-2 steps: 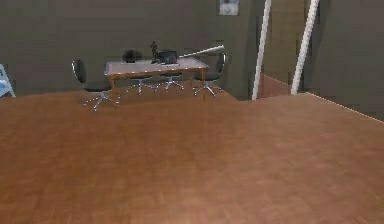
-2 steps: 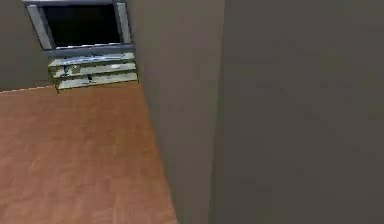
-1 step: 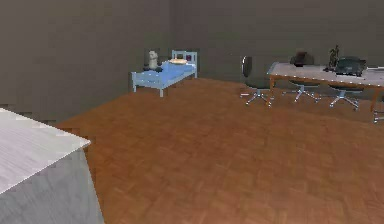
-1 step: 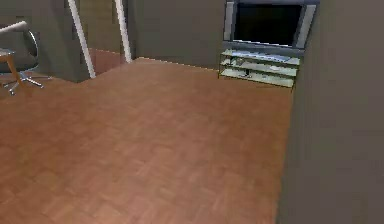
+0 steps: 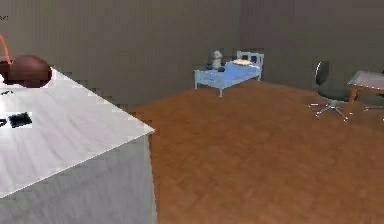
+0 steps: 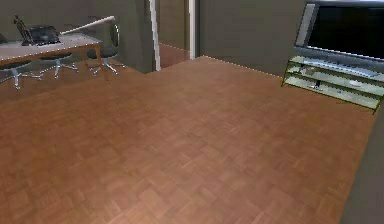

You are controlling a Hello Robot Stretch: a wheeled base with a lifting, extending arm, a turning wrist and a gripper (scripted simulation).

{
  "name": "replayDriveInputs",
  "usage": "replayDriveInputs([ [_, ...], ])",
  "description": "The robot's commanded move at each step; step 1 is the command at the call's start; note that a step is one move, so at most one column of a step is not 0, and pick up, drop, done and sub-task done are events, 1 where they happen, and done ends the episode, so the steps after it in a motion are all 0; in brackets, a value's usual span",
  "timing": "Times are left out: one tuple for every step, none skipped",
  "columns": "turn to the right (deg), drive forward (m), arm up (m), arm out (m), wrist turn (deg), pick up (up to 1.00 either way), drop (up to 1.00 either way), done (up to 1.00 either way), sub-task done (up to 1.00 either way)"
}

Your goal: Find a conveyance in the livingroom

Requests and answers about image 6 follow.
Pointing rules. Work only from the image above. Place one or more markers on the black office chair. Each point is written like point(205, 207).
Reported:
point(15, 68)
point(108, 51)
point(58, 61)

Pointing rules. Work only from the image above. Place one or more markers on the pale baseball bat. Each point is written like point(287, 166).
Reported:
point(88, 24)

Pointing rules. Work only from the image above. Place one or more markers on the glass shelf television stand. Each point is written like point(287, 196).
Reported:
point(333, 87)

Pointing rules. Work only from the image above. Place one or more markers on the white top wooden table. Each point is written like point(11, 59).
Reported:
point(43, 46)

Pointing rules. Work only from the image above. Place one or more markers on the black bag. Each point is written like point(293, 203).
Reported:
point(42, 35)

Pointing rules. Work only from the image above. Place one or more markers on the grey flat television set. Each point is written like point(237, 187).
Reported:
point(346, 31)

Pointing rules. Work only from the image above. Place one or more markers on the white door frame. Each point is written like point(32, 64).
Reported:
point(154, 33)

